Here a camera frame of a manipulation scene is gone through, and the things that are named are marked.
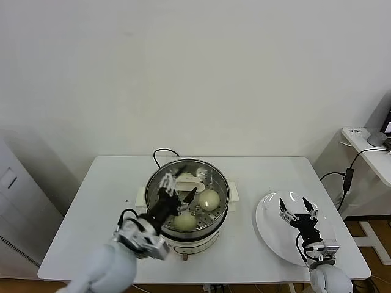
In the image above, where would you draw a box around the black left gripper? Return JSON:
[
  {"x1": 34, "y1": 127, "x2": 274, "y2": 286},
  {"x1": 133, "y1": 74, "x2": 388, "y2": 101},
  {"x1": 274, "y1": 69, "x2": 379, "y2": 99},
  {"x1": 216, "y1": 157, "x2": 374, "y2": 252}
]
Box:
[{"x1": 148, "y1": 165, "x2": 198, "y2": 227}]

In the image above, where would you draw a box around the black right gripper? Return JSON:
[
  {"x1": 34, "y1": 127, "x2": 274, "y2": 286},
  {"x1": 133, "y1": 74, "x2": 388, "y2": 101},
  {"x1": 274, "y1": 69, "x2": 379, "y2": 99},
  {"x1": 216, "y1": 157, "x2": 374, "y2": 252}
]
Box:
[{"x1": 278, "y1": 197, "x2": 322, "y2": 245}]

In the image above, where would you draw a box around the glass lid with cream handle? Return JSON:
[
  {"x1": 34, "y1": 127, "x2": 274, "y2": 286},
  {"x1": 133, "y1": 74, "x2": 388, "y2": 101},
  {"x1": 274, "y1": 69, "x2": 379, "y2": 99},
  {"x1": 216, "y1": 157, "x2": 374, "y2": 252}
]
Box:
[{"x1": 144, "y1": 157, "x2": 230, "y2": 233}]

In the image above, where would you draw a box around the perforated stainless steel steamer basket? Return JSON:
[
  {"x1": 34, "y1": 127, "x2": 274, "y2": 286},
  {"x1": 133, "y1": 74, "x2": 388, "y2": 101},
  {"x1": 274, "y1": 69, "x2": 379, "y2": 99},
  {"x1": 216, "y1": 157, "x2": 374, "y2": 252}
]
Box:
[{"x1": 144, "y1": 157, "x2": 230, "y2": 234}]

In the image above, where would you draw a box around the white round plate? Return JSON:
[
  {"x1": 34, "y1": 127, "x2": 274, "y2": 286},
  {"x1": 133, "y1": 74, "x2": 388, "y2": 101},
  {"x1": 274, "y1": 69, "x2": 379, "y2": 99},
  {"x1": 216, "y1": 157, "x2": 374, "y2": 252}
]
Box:
[{"x1": 255, "y1": 191, "x2": 338, "y2": 267}]

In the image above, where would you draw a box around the white side desk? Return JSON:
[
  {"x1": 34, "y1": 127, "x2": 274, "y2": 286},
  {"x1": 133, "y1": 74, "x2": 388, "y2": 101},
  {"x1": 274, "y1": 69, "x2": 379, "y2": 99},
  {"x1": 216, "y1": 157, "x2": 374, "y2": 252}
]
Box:
[{"x1": 313, "y1": 126, "x2": 391, "y2": 266}]

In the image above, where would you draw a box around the grey round desk gadget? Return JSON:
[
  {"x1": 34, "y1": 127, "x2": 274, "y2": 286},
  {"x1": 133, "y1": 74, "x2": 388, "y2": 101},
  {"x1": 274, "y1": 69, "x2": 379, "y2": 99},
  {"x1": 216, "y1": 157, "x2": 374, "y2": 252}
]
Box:
[{"x1": 365, "y1": 131, "x2": 387, "y2": 148}]

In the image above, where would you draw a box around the grey laptop with dark screen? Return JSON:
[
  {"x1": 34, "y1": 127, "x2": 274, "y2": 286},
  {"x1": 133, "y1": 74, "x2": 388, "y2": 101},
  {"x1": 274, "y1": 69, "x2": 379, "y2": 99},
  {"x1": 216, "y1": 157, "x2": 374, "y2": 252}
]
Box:
[{"x1": 364, "y1": 91, "x2": 391, "y2": 151}]

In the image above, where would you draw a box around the white cabinet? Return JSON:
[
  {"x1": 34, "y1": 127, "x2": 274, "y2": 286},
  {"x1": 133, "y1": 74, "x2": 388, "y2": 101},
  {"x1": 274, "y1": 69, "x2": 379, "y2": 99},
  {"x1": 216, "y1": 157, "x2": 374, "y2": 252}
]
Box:
[{"x1": 0, "y1": 131, "x2": 65, "y2": 269}]

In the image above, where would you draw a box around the black cooker power cable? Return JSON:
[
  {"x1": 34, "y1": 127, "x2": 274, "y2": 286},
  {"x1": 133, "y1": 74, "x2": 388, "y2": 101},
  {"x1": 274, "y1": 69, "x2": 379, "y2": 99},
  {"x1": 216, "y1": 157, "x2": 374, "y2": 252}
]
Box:
[{"x1": 152, "y1": 148, "x2": 180, "y2": 168}]

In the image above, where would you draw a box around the black power adapter cable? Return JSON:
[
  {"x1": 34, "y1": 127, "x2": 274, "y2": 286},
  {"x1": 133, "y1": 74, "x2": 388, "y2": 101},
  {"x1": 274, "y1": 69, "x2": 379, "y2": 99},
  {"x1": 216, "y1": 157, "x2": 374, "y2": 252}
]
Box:
[{"x1": 319, "y1": 148, "x2": 391, "y2": 212}]

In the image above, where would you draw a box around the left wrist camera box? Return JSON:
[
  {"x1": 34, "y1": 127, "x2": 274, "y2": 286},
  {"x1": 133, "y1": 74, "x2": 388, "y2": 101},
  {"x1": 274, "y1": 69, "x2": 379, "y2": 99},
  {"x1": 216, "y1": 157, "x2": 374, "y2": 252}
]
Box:
[{"x1": 114, "y1": 227, "x2": 170, "y2": 261}]

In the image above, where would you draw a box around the black left camera cable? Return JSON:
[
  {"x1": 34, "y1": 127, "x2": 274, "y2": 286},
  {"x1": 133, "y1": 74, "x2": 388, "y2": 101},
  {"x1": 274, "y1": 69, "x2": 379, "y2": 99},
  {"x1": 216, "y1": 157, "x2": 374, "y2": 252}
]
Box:
[{"x1": 117, "y1": 209, "x2": 139, "y2": 233}]

